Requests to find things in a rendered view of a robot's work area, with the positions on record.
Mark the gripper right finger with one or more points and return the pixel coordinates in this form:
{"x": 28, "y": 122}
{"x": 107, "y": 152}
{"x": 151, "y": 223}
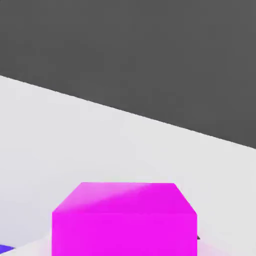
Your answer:
{"x": 204, "y": 250}

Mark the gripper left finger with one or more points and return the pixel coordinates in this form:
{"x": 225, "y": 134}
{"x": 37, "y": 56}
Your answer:
{"x": 38, "y": 249}

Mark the small blue cube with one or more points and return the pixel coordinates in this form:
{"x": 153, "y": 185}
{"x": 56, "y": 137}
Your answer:
{"x": 5, "y": 248}

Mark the small magenta cube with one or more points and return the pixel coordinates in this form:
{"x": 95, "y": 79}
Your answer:
{"x": 124, "y": 230}

